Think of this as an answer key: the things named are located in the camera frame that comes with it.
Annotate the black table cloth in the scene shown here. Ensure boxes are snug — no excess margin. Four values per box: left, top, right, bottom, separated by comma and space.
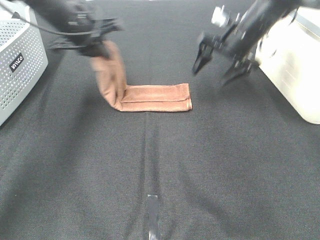
0, 0, 320, 240

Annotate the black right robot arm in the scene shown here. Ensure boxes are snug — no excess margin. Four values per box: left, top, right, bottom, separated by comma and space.
192, 0, 320, 86

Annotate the brown terry towel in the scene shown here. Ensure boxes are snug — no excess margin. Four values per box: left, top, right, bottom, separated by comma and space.
91, 40, 193, 112

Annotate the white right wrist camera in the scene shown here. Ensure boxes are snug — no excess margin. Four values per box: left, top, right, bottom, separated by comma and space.
211, 5, 230, 28

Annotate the grey tape strip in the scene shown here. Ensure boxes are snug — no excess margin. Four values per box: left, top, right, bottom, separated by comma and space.
147, 194, 160, 240

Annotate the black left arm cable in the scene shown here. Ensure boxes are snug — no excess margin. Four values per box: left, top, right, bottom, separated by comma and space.
0, 0, 101, 36

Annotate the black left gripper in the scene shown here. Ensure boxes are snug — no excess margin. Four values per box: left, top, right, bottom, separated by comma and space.
49, 4, 124, 59

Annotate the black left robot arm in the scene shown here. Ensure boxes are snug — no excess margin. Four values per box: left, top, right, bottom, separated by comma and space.
24, 0, 122, 58

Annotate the grey perforated laundry basket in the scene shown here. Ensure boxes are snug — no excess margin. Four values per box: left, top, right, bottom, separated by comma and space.
0, 0, 48, 124

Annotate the white plastic basket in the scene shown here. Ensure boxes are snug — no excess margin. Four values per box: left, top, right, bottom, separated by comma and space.
255, 7, 320, 125

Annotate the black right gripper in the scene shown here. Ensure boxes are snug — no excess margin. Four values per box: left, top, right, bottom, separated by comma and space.
192, 11, 260, 87

